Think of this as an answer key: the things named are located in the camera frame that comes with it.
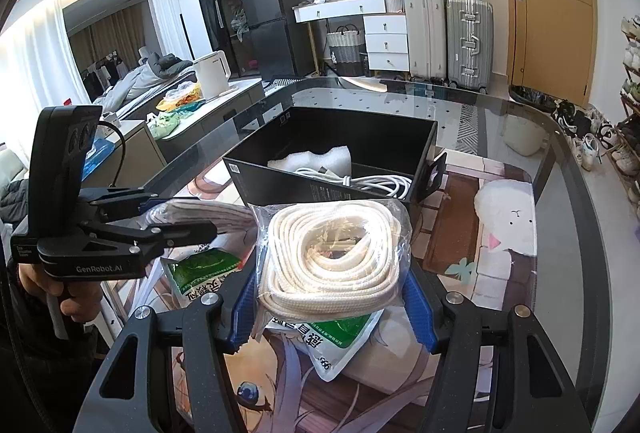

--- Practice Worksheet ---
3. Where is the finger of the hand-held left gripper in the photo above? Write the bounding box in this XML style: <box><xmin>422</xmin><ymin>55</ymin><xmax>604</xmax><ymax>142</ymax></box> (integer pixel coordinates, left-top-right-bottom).
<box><xmin>75</xmin><ymin>188</ymin><xmax>162</xmax><ymax>223</ymax></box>
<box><xmin>82</xmin><ymin>220</ymin><xmax>219</xmax><ymax>256</ymax></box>

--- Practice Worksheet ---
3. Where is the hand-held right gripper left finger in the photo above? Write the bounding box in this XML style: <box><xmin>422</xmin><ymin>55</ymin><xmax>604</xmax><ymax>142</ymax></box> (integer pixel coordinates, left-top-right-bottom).
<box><xmin>75</xmin><ymin>263</ymin><xmax>261</xmax><ymax>433</ymax></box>

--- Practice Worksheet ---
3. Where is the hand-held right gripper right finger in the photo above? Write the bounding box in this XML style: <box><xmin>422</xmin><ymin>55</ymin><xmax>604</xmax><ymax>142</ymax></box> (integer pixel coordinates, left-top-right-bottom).
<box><xmin>400</xmin><ymin>270</ymin><xmax>581</xmax><ymax>433</ymax></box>

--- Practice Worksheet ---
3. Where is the beige striped cloth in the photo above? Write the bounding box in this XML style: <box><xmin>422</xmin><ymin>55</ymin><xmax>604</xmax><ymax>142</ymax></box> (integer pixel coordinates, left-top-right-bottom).
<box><xmin>142</xmin><ymin>198</ymin><xmax>259</xmax><ymax>235</ymax></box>

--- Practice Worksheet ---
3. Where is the white rope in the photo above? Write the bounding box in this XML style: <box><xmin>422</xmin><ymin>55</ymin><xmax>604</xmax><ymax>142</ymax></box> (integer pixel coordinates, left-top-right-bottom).
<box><xmin>250</xmin><ymin>198</ymin><xmax>414</xmax><ymax>340</ymax></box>

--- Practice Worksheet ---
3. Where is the black cardboard box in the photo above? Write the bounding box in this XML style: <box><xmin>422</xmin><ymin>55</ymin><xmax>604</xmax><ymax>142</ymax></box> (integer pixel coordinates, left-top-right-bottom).
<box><xmin>222</xmin><ymin>105</ymin><xmax>449</xmax><ymax>214</ymax></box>

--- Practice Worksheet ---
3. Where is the person's left forearm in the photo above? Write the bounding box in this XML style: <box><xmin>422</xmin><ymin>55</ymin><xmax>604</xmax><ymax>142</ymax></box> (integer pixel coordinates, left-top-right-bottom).
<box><xmin>0</xmin><ymin>258</ymin><xmax>118</xmax><ymax>433</ymax></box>

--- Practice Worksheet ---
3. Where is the person's left hand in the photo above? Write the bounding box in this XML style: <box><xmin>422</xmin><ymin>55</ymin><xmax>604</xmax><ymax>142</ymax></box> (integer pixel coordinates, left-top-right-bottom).
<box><xmin>17</xmin><ymin>258</ymin><xmax>104</xmax><ymax>325</ymax></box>

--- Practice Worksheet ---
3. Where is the blue tissue pack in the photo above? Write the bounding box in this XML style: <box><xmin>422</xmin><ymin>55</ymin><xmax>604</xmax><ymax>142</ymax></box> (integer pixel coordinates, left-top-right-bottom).
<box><xmin>82</xmin><ymin>138</ymin><xmax>121</xmax><ymax>180</ymax></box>

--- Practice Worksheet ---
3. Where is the green plastic bag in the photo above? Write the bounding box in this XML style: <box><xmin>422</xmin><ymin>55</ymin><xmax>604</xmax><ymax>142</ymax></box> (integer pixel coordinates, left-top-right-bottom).
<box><xmin>149</xmin><ymin>110</ymin><xmax>194</xmax><ymax>140</ymax></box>

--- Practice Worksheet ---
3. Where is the green and white packet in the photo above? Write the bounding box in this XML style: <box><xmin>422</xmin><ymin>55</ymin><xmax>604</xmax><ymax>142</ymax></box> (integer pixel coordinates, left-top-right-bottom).
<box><xmin>160</xmin><ymin>248</ymin><xmax>387</xmax><ymax>384</ymax></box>

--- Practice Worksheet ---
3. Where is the yellow snack bag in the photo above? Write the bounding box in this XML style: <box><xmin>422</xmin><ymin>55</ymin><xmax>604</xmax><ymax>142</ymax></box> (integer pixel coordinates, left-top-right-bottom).
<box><xmin>155</xmin><ymin>83</ymin><xmax>204</xmax><ymax>112</ymax></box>

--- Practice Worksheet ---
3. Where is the grey down jacket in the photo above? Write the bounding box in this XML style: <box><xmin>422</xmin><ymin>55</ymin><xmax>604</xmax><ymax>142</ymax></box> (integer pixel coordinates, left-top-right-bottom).
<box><xmin>106</xmin><ymin>53</ymin><xmax>195</xmax><ymax>112</ymax></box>

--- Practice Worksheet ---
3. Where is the white side counter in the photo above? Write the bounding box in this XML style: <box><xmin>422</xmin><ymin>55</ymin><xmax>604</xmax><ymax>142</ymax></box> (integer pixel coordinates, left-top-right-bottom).
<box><xmin>162</xmin><ymin>78</ymin><xmax>267</xmax><ymax>141</ymax></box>

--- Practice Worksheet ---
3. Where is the white electric kettle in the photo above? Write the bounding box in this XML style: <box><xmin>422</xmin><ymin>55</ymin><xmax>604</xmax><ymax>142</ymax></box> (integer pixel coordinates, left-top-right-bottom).
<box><xmin>192</xmin><ymin>50</ymin><xmax>234</xmax><ymax>96</ymax></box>

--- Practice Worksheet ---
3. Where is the white foam sheet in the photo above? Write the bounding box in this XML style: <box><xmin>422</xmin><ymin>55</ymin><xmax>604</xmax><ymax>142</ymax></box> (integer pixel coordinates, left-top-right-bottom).
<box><xmin>267</xmin><ymin>150</ymin><xmax>354</xmax><ymax>176</ymax></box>

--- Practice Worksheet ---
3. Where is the patterned floor rug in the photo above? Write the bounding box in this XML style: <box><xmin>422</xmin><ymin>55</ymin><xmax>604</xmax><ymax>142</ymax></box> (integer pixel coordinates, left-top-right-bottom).
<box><xmin>449</xmin><ymin>105</ymin><xmax>482</xmax><ymax>154</ymax></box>

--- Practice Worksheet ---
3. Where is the white curtain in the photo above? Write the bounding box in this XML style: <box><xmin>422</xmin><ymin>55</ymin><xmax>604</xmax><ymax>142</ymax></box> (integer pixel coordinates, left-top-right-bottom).
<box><xmin>147</xmin><ymin>0</ymin><xmax>192</xmax><ymax>64</ymax></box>

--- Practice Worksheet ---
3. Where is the white trash bin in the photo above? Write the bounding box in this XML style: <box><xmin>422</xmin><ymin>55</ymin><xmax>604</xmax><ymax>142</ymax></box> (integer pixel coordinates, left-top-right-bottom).
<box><xmin>502</xmin><ymin>85</ymin><xmax>554</xmax><ymax>157</ymax></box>

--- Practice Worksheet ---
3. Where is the glass door wardrobe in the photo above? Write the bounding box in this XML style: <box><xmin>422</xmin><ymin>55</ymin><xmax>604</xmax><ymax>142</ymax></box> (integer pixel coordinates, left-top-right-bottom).
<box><xmin>187</xmin><ymin>0</ymin><xmax>242</xmax><ymax>80</ymax></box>

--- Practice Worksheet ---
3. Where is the black refrigerator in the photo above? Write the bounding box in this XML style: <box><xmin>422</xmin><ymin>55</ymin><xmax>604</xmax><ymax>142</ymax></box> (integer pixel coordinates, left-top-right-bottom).
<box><xmin>234</xmin><ymin>0</ymin><xmax>317</xmax><ymax>82</ymax></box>

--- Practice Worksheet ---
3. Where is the pile of shoes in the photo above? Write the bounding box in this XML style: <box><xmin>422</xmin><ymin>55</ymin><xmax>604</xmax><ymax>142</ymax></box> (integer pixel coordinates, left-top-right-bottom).
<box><xmin>550</xmin><ymin>99</ymin><xmax>640</xmax><ymax>206</ymax></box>

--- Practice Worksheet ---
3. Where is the grey woven basket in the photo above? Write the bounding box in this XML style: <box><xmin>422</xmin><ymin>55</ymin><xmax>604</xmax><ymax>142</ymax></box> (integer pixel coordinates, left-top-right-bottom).
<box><xmin>327</xmin><ymin>27</ymin><xmax>369</xmax><ymax>64</ymax></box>

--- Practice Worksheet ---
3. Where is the silver suitcase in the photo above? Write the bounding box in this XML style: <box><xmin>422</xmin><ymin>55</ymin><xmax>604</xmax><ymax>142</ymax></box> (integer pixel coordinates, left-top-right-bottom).
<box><xmin>446</xmin><ymin>0</ymin><xmax>496</xmax><ymax>94</ymax></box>

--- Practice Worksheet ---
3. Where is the white suitcase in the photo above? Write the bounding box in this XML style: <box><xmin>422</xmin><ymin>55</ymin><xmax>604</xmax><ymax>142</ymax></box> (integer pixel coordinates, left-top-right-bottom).
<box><xmin>403</xmin><ymin>0</ymin><xmax>449</xmax><ymax>84</ymax></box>

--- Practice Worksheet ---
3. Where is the white dressing table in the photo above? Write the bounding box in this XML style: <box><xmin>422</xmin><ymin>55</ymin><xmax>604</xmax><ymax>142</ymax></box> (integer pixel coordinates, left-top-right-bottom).
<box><xmin>292</xmin><ymin>0</ymin><xmax>410</xmax><ymax>74</ymax></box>

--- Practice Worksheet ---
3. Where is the wooden shoe rack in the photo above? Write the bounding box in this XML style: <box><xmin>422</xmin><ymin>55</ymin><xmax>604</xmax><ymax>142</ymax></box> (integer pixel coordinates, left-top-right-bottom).
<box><xmin>617</xmin><ymin>15</ymin><xmax>640</xmax><ymax>164</ymax></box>

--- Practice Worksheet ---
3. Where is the wooden door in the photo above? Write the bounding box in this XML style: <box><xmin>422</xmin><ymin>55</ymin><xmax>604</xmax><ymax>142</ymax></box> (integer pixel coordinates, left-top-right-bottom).
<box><xmin>495</xmin><ymin>0</ymin><xmax>599</xmax><ymax>104</ymax></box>

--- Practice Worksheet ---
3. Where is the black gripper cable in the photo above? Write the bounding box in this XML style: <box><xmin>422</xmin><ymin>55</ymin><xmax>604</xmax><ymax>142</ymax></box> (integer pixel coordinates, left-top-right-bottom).
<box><xmin>99</xmin><ymin>122</ymin><xmax>128</xmax><ymax>188</ymax></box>

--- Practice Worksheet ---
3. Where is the white cable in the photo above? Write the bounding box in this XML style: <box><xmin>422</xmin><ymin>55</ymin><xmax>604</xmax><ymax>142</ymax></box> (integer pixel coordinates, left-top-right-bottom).
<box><xmin>294</xmin><ymin>167</ymin><xmax>417</xmax><ymax>200</ymax></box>

